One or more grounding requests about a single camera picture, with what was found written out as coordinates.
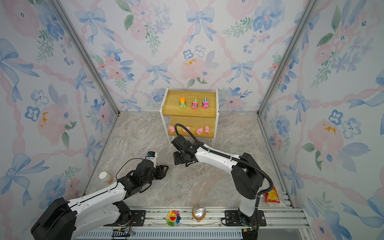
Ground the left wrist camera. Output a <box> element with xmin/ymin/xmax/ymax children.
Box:
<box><xmin>145</xmin><ymin>151</ymin><xmax>157</xmax><ymax>167</ymax></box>

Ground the green orange toy truck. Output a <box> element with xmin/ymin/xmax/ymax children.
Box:
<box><xmin>180</xmin><ymin>97</ymin><xmax>186</xmax><ymax>109</ymax></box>

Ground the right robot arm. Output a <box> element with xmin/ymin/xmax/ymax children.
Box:
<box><xmin>171</xmin><ymin>135</ymin><xmax>270</xmax><ymax>218</ymax></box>

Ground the rainbow smiling flower plush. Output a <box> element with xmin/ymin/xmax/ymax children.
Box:
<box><xmin>166</xmin><ymin>210</ymin><xmax>181</xmax><ymax>227</ymax></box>

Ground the orange metal can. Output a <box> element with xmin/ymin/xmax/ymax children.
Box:
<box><xmin>192</xmin><ymin>205</ymin><xmax>207</xmax><ymax>223</ymax></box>

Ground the right arm mounting base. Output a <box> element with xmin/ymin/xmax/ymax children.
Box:
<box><xmin>222</xmin><ymin>210</ymin><xmax>267</xmax><ymax>227</ymax></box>

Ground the small red toy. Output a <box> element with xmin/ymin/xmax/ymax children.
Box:
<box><xmin>264</xmin><ymin>187</ymin><xmax>281</xmax><ymax>203</ymax></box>

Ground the pink truck green top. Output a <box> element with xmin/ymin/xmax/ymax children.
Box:
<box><xmin>191</xmin><ymin>98</ymin><xmax>199</xmax><ymax>110</ymax></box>

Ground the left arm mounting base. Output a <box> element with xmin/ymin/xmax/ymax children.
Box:
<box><xmin>113</xmin><ymin>210</ymin><xmax>147</xmax><ymax>227</ymax></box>

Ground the pink truck blue top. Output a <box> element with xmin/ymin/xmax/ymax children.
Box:
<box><xmin>203</xmin><ymin>98</ymin><xmax>210</xmax><ymax>110</ymax></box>

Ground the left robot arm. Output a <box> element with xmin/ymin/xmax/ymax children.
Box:
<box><xmin>31</xmin><ymin>159</ymin><xmax>169</xmax><ymax>240</ymax></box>

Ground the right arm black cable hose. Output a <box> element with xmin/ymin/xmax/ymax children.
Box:
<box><xmin>174</xmin><ymin>123</ymin><xmax>274</xmax><ymax>197</ymax></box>

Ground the wooden two-tier white-frame shelf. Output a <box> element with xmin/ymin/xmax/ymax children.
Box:
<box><xmin>160</xmin><ymin>88</ymin><xmax>219</xmax><ymax>145</ymax></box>

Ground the white capped pill bottle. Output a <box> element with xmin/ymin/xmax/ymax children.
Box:
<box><xmin>99</xmin><ymin>172</ymin><xmax>115</xmax><ymax>185</ymax></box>

